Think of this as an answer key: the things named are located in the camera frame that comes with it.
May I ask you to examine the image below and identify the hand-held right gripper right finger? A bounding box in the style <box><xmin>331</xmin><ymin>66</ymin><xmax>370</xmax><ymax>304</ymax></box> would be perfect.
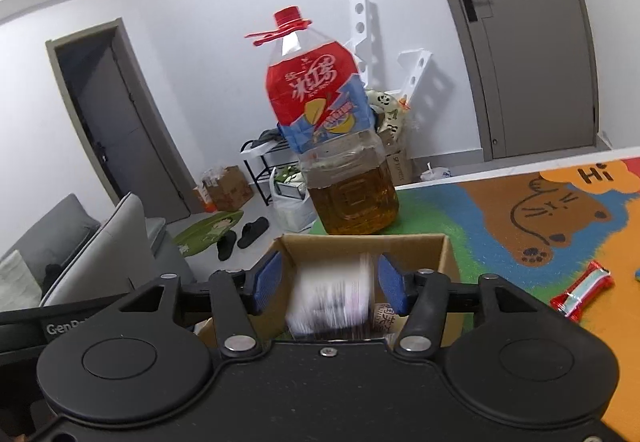
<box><xmin>377</xmin><ymin>253</ymin><xmax>543</xmax><ymax>353</ymax></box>

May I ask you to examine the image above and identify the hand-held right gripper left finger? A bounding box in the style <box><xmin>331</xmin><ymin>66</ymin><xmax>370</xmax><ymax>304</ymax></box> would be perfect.
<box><xmin>117</xmin><ymin>251</ymin><xmax>286</xmax><ymax>355</ymax></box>

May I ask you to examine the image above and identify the pink snack packet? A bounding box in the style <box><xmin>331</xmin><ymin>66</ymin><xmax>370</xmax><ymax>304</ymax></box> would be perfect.
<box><xmin>285</xmin><ymin>253</ymin><xmax>375</xmax><ymax>337</ymax></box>

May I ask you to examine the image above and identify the brown cardboard box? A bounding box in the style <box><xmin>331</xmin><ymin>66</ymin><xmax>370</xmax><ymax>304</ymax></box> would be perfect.
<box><xmin>197</xmin><ymin>233</ymin><xmax>463</xmax><ymax>348</ymax></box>

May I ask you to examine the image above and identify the black slipper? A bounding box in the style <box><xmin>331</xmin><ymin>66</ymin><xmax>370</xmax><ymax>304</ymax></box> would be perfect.
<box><xmin>216</xmin><ymin>229</ymin><xmax>238</xmax><ymax>262</ymax></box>
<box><xmin>236</xmin><ymin>217</ymin><xmax>271</xmax><ymax>250</ymax></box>

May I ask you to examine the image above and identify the pale cushion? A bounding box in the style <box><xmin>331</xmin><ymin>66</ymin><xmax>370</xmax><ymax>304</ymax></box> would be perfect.
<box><xmin>0</xmin><ymin>249</ymin><xmax>43</xmax><ymax>310</ymax></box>

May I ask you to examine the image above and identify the dark object on sofa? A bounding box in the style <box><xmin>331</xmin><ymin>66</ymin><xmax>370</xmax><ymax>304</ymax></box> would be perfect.
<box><xmin>42</xmin><ymin>263</ymin><xmax>66</xmax><ymax>290</ymax></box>

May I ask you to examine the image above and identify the white plastic bag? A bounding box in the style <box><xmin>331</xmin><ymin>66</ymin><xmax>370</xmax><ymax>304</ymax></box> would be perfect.
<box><xmin>270</xmin><ymin>167</ymin><xmax>318</xmax><ymax>233</ymax></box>

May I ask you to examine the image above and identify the green floor mat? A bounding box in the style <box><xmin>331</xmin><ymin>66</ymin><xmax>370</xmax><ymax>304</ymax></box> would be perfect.
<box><xmin>172</xmin><ymin>209</ymin><xmax>246</xmax><ymax>255</ymax></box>

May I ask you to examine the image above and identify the brown floor carton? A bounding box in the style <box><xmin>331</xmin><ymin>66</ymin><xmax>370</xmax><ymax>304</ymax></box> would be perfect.
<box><xmin>202</xmin><ymin>166</ymin><xmax>255</xmax><ymax>213</ymax></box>

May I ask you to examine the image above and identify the grey sofa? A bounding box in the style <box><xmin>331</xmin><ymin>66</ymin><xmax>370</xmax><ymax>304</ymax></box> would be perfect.
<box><xmin>0</xmin><ymin>192</ymin><xmax>198</xmax><ymax>313</ymax></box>

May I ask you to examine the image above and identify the orange and white carton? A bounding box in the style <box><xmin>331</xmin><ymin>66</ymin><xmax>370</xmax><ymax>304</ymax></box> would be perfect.
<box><xmin>192</xmin><ymin>184</ymin><xmax>218</xmax><ymax>215</ymax></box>

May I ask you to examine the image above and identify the small white bag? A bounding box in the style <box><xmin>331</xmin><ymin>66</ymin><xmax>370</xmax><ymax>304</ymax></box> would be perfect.
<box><xmin>420</xmin><ymin>162</ymin><xmax>453</xmax><ymax>182</ymax></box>

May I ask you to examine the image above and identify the tall cardboard carton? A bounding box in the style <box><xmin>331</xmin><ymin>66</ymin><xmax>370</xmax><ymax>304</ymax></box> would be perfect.
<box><xmin>377</xmin><ymin>124</ymin><xmax>413</xmax><ymax>185</ymax></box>

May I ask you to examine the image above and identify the colourful cartoon mat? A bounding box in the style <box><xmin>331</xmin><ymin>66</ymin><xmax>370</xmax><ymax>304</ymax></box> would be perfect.
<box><xmin>310</xmin><ymin>161</ymin><xmax>640</xmax><ymax>442</ymax></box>

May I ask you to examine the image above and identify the black shoe rack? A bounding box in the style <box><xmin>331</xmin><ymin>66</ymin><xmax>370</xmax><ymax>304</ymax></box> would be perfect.
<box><xmin>240</xmin><ymin>139</ymin><xmax>306</xmax><ymax>205</ymax></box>

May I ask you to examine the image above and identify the dark cloth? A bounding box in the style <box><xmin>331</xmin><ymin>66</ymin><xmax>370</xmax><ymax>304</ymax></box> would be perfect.
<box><xmin>247</xmin><ymin>126</ymin><xmax>286</xmax><ymax>150</ymax></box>

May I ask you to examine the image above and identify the panda print bag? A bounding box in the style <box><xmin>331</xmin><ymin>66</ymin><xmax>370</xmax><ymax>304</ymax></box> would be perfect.
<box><xmin>364</xmin><ymin>89</ymin><xmax>413</xmax><ymax>135</ymax></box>

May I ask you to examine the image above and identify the red snack packet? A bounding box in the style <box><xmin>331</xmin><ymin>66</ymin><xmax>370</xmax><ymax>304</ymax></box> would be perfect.
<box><xmin>550</xmin><ymin>261</ymin><xmax>613</xmax><ymax>322</ymax></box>

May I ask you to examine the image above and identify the large iced tea bottle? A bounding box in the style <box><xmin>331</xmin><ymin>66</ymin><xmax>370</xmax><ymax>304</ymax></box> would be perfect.
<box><xmin>245</xmin><ymin>7</ymin><xmax>401</xmax><ymax>237</ymax></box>

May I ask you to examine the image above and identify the dark interior door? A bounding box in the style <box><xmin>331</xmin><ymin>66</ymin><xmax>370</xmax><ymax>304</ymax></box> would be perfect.
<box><xmin>46</xmin><ymin>18</ymin><xmax>193</xmax><ymax>225</ymax></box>

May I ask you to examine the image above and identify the grey door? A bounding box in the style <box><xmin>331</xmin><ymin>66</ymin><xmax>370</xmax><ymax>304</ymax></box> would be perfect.
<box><xmin>417</xmin><ymin>0</ymin><xmax>598</xmax><ymax>163</ymax></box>

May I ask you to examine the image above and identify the white perforated bracket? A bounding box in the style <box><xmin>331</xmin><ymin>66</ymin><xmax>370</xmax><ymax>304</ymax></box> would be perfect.
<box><xmin>397</xmin><ymin>48</ymin><xmax>433</xmax><ymax>95</ymax></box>
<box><xmin>345</xmin><ymin>0</ymin><xmax>375</xmax><ymax>88</ymax></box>

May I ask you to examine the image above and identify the black door handle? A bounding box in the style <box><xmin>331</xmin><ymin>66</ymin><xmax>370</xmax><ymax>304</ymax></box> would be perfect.
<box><xmin>457</xmin><ymin>0</ymin><xmax>493</xmax><ymax>23</ymax></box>

